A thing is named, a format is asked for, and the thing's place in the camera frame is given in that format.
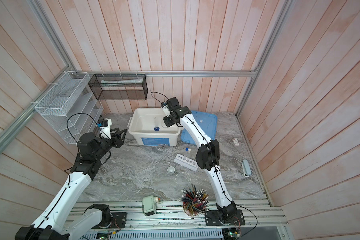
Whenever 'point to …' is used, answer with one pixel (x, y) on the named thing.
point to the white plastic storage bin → (146, 126)
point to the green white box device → (149, 204)
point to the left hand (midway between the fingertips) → (123, 131)
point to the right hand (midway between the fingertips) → (167, 120)
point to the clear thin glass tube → (155, 122)
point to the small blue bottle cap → (156, 128)
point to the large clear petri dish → (182, 179)
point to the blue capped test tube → (186, 153)
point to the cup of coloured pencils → (195, 201)
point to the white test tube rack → (190, 164)
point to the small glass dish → (171, 169)
